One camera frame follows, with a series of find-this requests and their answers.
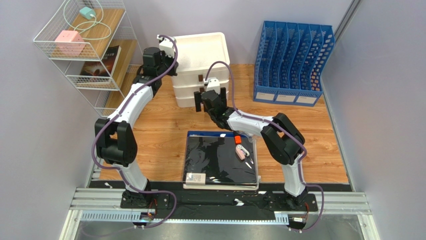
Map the orange black highlighter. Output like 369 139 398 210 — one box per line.
234 135 242 145

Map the white three drawer organizer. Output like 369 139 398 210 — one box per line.
171 32 230 108

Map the pink correction tape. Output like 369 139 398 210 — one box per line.
235 144 250 161

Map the clear plastic bag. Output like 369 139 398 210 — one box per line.
244 132 259 143

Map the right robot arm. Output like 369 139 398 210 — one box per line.
194 88 308 203

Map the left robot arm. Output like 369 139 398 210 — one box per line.
93 46 179 205

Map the blue folder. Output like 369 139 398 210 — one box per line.
186 130 243 138

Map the dark cover book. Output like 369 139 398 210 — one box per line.
80 45 122 77

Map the blue file organizer rack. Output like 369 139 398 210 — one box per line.
253 21 336 107

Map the mint green charger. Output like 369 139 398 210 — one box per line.
79 6 96 20

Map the pink cube power socket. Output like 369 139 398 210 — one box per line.
54 30 86 56

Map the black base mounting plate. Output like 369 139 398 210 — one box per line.
120 181 320 221

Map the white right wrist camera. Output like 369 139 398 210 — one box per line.
203 77 221 94

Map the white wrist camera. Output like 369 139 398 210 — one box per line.
203 77 221 94
157 34 177 59

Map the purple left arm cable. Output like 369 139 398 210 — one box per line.
91 34 179 231

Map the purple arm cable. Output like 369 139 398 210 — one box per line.
203 60 325 233
91 34 179 231

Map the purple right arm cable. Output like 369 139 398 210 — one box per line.
203 60 325 233

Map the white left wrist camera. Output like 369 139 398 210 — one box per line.
157 34 177 59

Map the white wire shelf rack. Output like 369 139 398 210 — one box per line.
33 0 143 117

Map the mint green cable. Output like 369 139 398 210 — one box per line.
62 0 112 41

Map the aluminium frame rail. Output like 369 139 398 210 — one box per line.
59 188 380 240

